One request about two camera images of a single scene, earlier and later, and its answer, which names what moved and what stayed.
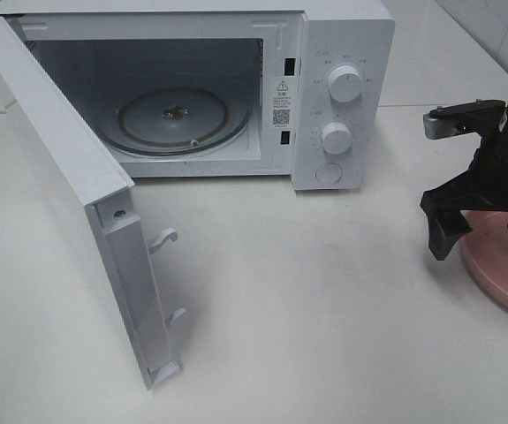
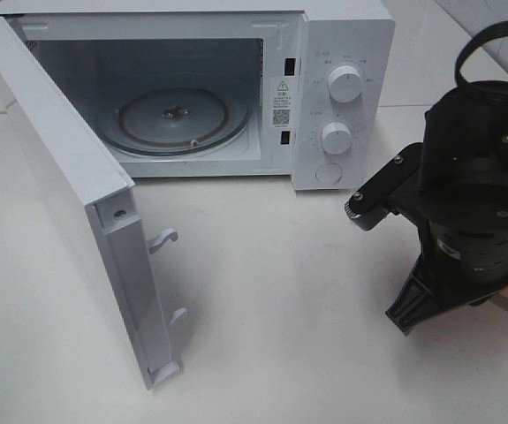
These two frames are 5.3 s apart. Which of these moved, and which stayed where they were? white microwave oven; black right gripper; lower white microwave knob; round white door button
Moved: black right gripper
Stayed: lower white microwave knob; round white door button; white microwave oven
